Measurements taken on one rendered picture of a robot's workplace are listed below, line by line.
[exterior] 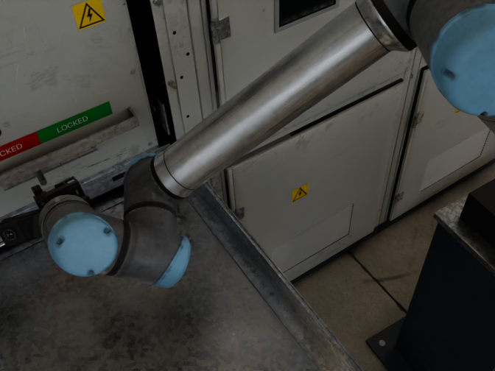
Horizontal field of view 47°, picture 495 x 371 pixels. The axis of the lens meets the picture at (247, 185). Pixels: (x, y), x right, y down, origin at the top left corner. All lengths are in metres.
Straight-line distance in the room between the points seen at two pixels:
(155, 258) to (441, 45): 0.51
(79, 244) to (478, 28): 0.58
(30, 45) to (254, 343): 0.69
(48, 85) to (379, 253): 1.52
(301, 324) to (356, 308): 1.02
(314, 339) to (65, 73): 0.70
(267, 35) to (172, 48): 0.22
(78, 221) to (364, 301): 1.49
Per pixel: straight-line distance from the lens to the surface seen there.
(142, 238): 0.89
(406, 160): 2.06
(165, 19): 1.14
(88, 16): 1.12
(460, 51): 0.66
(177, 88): 1.24
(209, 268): 1.22
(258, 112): 0.85
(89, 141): 1.22
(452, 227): 1.45
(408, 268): 2.28
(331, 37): 0.81
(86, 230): 0.84
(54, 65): 1.15
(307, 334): 1.13
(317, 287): 2.18
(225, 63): 1.25
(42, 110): 1.19
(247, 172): 1.51
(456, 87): 0.67
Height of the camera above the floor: 1.86
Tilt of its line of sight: 49 degrees down
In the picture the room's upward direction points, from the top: 4 degrees counter-clockwise
